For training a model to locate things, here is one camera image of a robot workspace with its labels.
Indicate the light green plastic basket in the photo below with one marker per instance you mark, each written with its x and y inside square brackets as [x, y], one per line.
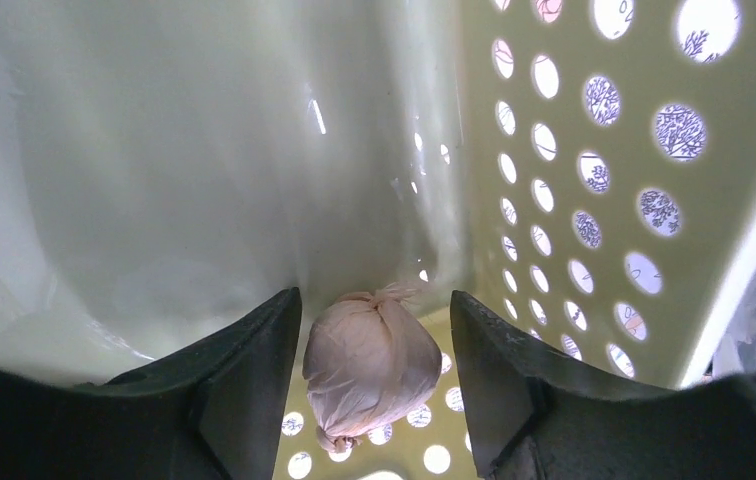
[584, 169]

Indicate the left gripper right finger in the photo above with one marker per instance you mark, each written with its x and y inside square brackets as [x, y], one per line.
[534, 412]

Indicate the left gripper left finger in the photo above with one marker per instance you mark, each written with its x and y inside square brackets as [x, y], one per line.
[212, 410]

